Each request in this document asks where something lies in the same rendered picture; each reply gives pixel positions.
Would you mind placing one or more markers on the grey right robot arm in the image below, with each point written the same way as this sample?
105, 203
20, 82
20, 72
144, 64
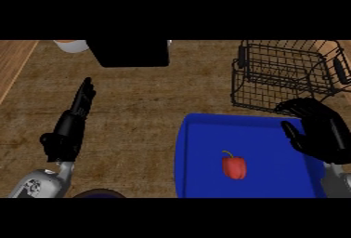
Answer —
337, 181

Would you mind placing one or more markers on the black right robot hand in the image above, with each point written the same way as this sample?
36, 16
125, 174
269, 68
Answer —
322, 133

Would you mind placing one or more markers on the red bell pepper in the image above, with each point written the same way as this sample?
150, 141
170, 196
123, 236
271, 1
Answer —
235, 166

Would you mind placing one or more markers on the black box appliance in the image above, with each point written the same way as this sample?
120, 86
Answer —
130, 52

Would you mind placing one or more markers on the dark round object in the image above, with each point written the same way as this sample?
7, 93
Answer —
99, 194

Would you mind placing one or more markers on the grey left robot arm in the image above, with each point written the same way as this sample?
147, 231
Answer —
43, 181

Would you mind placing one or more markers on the blue tray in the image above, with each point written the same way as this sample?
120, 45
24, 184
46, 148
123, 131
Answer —
243, 155

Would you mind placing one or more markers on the white cup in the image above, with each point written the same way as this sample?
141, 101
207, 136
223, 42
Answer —
73, 46

